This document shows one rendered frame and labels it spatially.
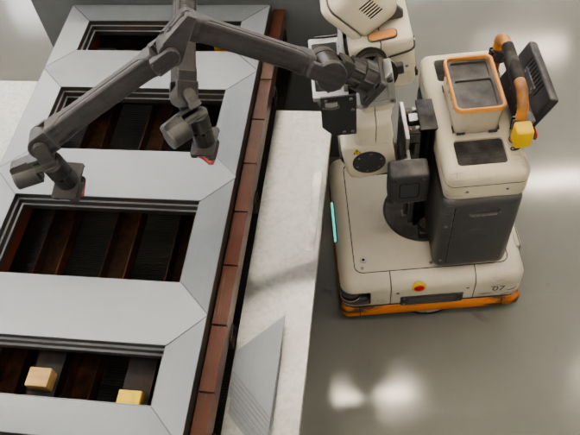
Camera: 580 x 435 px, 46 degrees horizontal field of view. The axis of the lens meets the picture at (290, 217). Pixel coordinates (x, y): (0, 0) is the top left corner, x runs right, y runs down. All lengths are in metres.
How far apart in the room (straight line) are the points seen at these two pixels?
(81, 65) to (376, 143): 1.05
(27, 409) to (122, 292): 0.36
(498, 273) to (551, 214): 0.60
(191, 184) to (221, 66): 0.50
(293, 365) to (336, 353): 0.76
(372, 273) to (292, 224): 0.48
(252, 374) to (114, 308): 0.40
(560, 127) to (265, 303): 1.86
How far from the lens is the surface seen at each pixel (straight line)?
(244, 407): 1.82
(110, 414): 1.71
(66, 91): 2.43
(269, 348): 1.85
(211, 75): 2.29
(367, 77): 1.71
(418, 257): 2.49
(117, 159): 2.13
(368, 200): 2.63
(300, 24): 2.61
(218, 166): 2.02
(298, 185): 2.18
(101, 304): 1.85
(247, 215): 1.95
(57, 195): 1.82
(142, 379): 1.83
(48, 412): 1.77
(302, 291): 1.96
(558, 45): 3.76
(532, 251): 2.91
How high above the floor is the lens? 2.40
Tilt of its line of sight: 55 degrees down
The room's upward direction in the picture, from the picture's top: 9 degrees counter-clockwise
